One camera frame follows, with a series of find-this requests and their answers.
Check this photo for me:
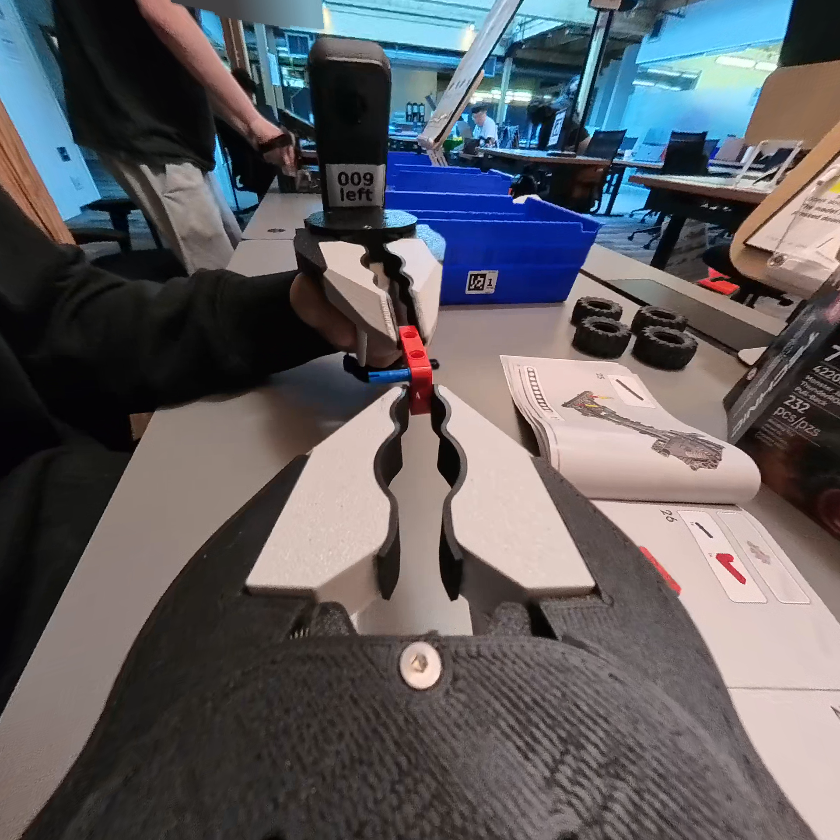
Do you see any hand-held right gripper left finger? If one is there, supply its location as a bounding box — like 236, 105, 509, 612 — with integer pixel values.
245, 386, 409, 635

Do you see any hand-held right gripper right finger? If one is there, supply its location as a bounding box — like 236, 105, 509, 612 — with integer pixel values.
428, 385, 596, 635

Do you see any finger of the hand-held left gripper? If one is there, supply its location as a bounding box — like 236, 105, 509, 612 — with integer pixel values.
317, 240, 401, 349
386, 236, 445, 343

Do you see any red angled toy beam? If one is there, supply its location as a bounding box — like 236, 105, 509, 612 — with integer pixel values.
397, 325, 435, 416

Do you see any person's left forearm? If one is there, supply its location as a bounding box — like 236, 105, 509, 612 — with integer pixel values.
98, 266, 345, 427

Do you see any grey desk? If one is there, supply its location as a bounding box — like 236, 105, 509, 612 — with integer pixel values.
0, 190, 840, 840

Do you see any wooden office desk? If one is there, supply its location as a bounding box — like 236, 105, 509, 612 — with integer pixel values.
476, 146, 632, 217
628, 172, 770, 271

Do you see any task instruction board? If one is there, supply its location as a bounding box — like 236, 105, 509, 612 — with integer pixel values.
730, 118, 840, 296

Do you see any person's left hand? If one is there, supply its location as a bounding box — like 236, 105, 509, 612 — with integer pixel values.
289, 271, 403, 368

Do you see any tagged blue plastic bin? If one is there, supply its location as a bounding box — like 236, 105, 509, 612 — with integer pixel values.
384, 189, 602, 307

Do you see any leaning plywood board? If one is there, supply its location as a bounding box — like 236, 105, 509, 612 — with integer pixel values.
418, 0, 522, 151

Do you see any white instruction booklet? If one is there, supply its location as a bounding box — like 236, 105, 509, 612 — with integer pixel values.
500, 354, 840, 840

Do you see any black office chair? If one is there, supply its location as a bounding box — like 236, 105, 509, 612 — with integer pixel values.
661, 130, 719, 177
583, 129, 629, 161

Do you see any person's black-clothed torso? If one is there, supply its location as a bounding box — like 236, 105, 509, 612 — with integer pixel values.
0, 187, 158, 713

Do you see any black toy truck set box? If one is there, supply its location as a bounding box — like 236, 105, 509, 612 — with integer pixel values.
724, 266, 840, 542

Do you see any clear acrylic stand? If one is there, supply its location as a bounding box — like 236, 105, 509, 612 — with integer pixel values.
735, 139, 806, 189

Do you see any clear plastic sheet clip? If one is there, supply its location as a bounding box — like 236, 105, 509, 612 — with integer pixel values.
766, 226, 840, 280

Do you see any rounded plywood panel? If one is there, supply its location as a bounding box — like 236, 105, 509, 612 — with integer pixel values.
745, 61, 840, 153

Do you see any black upright panel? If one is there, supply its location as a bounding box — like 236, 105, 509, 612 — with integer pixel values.
780, 0, 840, 67

